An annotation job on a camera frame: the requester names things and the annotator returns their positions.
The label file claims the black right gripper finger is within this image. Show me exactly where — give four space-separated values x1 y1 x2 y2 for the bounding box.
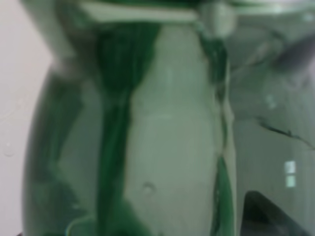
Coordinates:
242 191 310 236

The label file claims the green transparent water bottle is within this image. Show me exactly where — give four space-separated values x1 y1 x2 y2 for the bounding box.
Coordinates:
22 0 315 236

